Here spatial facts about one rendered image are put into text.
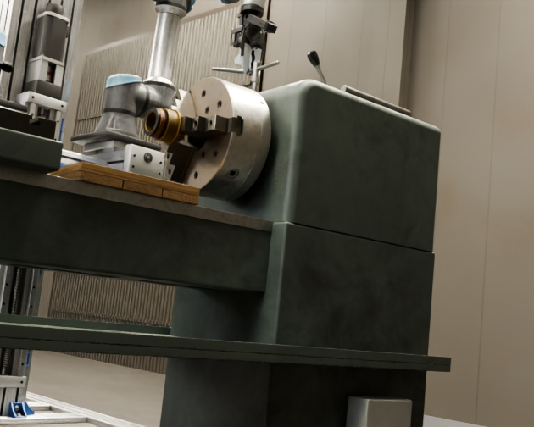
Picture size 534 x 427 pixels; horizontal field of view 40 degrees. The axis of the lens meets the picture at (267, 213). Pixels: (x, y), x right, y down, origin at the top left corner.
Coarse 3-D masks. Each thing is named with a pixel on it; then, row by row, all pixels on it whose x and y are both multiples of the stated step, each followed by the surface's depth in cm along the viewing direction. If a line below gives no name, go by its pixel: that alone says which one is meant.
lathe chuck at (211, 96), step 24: (192, 96) 200; (216, 96) 190; (240, 96) 188; (192, 144) 198; (216, 144) 187; (240, 144) 184; (192, 168) 193; (216, 168) 185; (240, 168) 187; (216, 192) 192
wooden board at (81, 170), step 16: (64, 176) 160; (80, 176) 154; (96, 176) 156; (112, 176) 158; (128, 176) 161; (144, 176) 163; (144, 192) 163; (160, 192) 166; (176, 192) 168; (192, 192) 171
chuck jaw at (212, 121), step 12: (192, 120) 186; (204, 120) 185; (216, 120) 182; (228, 120) 184; (240, 120) 185; (180, 132) 187; (192, 132) 186; (204, 132) 185; (216, 132) 184; (228, 132) 184; (240, 132) 184
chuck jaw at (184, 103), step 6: (180, 90) 198; (174, 96) 199; (180, 96) 197; (186, 96) 198; (174, 102) 195; (180, 102) 195; (186, 102) 197; (192, 102) 198; (174, 108) 191; (180, 108) 193; (186, 108) 195; (192, 108) 197; (186, 114) 193; (192, 114) 195
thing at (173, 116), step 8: (152, 112) 186; (160, 112) 184; (168, 112) 185; (176, 112) 188; (144, 120) 188; (152, 120) 188; (160, 120) 183; (168, 120) 184; (176, 120) 186; (144, 128) 187; (152, 128) 188; (160, 128) 184; (168, 128) 184; (176, 128) 186; (152, 136) 185; (160, 136) 186; (168, 136) 186; (176, 136) 186; (168, 144) 188
